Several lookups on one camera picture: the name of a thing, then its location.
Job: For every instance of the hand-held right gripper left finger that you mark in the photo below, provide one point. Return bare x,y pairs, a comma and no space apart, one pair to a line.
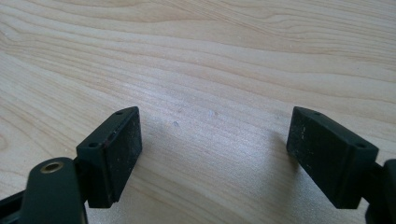
109,161

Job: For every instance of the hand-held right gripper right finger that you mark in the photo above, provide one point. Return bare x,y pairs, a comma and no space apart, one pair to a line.
327,158

